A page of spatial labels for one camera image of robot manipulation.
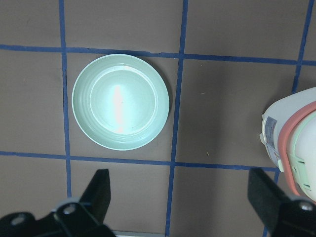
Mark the white rice cooker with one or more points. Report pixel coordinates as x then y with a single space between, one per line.
289 136

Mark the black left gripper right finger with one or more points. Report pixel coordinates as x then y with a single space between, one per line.
265 197

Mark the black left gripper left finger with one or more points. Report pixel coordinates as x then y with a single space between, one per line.
95 200

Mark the pale green plate left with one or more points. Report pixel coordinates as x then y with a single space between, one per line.
120 102

